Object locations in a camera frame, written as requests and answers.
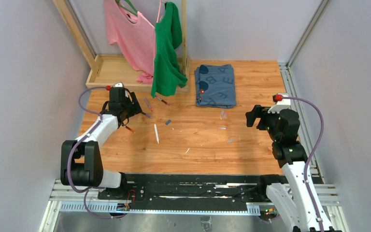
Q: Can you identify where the purple pen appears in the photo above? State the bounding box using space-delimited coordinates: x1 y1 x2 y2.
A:
144 97 153 112
141 112 152 118

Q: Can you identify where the white pen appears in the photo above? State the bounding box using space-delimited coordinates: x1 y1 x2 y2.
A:
154 124 159 144

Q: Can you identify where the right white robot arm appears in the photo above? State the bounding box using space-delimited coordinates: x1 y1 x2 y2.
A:
245 105 336 232

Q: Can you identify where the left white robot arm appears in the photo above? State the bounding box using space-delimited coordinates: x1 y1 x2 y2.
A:
60 83 142 198

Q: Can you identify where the wooden clothes rack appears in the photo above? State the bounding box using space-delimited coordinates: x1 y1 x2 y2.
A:
55 0 189 94

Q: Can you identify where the green t-shirt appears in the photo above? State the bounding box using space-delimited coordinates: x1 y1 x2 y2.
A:
151 2 188 97

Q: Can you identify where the pink t-shirt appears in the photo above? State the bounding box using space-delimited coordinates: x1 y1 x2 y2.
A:
103 0 156 84

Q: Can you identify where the folded blue t-shirt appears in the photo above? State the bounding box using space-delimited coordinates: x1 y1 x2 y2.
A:
194 64 236 109

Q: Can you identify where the green clothes hanger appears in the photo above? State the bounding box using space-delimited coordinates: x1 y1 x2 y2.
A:
115 0 138 16

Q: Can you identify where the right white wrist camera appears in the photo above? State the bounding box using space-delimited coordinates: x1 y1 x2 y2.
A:
268 93 291 114

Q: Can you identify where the aluminium frame rail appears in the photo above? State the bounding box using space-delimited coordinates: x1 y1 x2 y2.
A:
38 179 346 232

